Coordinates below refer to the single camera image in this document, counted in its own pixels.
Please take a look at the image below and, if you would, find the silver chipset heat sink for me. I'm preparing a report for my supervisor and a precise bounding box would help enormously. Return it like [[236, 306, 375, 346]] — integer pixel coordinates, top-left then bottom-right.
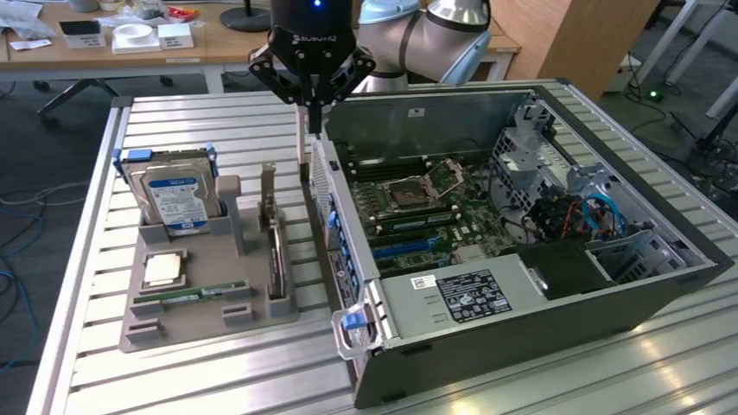
[[454, 245, 492, 265]]

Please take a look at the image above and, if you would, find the blue data wire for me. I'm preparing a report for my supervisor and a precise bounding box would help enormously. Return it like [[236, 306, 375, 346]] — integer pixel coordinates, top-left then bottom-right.
[[580, 194, 629, 241]]

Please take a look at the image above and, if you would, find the clear plastic bag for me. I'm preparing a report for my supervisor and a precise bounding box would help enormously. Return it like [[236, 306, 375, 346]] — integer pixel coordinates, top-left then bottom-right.
[[0, 0, 59, 40]]

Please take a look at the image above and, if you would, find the white tape roll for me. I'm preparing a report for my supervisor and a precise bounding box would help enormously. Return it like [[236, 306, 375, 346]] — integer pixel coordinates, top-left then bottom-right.
[[115, 23, 152, 44]]

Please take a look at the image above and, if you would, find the black chair base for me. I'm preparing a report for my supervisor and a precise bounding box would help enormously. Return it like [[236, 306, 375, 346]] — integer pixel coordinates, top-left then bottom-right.
[[37, 76, 173, 129]]

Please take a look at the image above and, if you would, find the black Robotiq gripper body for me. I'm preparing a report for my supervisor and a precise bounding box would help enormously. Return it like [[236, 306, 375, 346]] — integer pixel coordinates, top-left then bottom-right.
[[267, 0, 362, 78]]

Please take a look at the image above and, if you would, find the hard disk with blue carrier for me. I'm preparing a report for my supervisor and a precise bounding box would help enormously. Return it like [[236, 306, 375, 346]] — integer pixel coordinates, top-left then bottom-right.
[[113, 144, 224, 238]]

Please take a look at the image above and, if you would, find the grey power supply unit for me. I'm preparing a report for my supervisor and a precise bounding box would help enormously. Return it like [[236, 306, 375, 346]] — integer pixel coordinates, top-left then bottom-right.
[[378, 253, 548, 347]]

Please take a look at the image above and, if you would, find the white box with black insert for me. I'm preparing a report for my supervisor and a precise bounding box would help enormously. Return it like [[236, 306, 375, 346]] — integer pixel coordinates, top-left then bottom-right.
[[56, 19, 108, 49]]

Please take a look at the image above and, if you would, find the CPU socket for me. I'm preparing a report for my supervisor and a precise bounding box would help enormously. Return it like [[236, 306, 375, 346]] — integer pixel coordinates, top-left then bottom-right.
[[384, 175, 440, 214]]

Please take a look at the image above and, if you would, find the white box holding tape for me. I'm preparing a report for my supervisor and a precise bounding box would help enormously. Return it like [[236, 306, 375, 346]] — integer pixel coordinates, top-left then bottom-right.
[[109, 22, 163, 55]]

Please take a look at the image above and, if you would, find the plain white box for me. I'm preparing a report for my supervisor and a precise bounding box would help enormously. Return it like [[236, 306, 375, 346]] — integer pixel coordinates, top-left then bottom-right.
[[156, 22, 195, 51]]

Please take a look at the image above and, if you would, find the black tripod stand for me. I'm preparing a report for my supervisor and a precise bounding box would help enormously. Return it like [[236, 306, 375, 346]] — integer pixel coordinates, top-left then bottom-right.
[[671, 75, 738, 191]]

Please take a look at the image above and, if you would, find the NVIDIA graphics card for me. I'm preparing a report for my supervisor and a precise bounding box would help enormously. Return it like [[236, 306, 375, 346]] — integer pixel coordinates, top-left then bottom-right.
[[259, 162, 291, 302]]

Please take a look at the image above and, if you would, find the blue floor cable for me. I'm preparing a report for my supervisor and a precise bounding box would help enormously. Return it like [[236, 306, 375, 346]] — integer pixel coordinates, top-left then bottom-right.
[[0, 207, 47, 371]]

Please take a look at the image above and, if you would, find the blue expansion slot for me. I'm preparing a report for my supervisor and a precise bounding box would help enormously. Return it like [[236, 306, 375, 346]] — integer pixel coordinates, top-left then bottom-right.
[[370, 239, 440, 260]]

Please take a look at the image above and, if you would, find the silver CPU chip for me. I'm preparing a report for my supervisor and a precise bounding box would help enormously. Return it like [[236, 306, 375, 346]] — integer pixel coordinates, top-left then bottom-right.
[[141, 253, 187, 287]]

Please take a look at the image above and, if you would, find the black open PC case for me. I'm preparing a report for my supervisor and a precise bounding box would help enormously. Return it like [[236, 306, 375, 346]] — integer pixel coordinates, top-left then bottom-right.
[[294, 84, 737, 411]]

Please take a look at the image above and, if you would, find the wooden cabinet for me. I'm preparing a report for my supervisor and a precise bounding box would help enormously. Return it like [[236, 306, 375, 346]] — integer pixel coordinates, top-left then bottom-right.
[[488, 0, 662, 101]]

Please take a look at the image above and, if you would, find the green RAM stick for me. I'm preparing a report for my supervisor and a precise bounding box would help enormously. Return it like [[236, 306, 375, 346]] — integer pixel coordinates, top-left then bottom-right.
[[375, 210, 458, 233], [135, 280, 248, 303]]

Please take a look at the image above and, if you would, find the grey plastic parts rack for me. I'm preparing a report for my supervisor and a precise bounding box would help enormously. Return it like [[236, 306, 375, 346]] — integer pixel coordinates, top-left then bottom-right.
[[117, 174, 302, 354]]

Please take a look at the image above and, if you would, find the white table frame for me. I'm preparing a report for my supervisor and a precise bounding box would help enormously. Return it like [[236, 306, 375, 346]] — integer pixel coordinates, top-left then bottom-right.
[[631, 0, 738, 118]]

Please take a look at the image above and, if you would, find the metal socket cover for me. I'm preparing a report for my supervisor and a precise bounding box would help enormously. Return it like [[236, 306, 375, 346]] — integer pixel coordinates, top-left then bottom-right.
[[424, 158, 464, 195]]

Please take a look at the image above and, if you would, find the black lamp base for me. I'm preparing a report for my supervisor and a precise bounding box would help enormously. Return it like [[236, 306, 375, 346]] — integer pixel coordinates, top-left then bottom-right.
[[217, 0, 276, 32]]

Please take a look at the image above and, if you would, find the wooden office desk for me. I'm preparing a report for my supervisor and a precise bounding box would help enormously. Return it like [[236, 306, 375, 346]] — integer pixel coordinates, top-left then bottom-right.
[[204, 0, 523, 94], [0, 3, 208, 94]]

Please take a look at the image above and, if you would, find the perforated metal disk bay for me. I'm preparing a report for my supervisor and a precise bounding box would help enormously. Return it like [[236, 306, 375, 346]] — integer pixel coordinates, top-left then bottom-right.
[[487, 124, 578, 208]]

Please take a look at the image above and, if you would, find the green Dell motherboard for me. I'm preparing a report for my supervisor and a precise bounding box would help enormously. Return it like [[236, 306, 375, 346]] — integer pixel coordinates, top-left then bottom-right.
[[344, 155, 520, 278]]

